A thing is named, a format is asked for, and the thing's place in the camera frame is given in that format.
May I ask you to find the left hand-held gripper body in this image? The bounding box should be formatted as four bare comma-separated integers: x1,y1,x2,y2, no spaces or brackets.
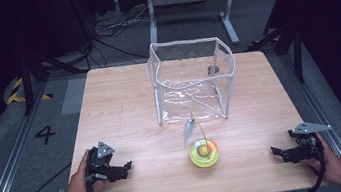
81,138,121,186

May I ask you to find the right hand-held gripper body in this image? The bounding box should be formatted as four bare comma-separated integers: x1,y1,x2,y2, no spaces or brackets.
286,117,337,164

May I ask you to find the person's right hand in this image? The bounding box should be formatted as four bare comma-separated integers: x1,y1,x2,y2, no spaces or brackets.
297,129,341,190

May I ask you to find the person's left hand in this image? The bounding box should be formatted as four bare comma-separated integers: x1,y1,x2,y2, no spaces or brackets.
60,148,106,192

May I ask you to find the yellow-green tape roll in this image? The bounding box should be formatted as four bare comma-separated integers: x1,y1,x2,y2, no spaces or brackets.
187,136,222,171

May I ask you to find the clear plastic bag white trim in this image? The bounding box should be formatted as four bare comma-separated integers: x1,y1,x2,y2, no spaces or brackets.
143,31,244,129

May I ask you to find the yellow and black floor tape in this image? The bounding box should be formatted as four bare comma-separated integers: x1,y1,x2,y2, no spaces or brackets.
3,73,54,107

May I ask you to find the black tripod stand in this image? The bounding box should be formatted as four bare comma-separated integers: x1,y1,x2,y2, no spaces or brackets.
241,0,313,92
7,0,102,118

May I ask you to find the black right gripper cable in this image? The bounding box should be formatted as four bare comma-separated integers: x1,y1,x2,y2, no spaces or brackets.
260,141,330,192

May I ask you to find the yellow string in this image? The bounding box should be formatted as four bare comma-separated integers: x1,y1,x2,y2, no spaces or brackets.
190,110,208,145

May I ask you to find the bundle of floor cables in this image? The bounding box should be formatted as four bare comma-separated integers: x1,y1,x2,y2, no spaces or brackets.
88,5,158,67

